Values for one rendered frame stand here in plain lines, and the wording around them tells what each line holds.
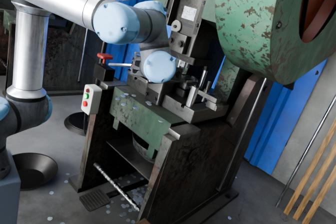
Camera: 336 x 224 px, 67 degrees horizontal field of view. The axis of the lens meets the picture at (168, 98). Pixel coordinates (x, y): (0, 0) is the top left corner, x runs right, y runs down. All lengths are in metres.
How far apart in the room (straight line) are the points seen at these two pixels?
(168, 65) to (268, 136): 1.78
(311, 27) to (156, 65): 0.83
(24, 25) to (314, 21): 1.10
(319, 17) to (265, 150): 1.34
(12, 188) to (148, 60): 0.60
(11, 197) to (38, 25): 0.54
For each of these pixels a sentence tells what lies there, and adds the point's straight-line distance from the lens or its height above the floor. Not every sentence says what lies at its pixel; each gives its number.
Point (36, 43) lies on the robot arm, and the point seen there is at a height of 0.86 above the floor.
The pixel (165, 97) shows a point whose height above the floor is 0.69.
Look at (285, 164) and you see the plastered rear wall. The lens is 2.36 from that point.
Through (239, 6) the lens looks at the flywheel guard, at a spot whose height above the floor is 1.12.
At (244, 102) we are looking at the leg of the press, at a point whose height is 0.73.
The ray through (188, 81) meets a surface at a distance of 1.20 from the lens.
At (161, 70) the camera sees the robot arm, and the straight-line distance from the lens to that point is 0.60.
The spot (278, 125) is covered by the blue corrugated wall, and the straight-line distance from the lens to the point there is 2.27.
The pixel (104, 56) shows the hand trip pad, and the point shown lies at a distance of 1.32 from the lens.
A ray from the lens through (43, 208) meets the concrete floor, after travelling 1.50.
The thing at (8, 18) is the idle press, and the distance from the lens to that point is 2.72.
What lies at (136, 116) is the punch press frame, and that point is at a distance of 1.17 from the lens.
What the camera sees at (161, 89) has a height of 0.73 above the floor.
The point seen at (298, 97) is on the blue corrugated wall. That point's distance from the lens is 2.20.
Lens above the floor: 1.06
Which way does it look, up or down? 19 degrees down
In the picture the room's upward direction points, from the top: 16 degrees clockwise
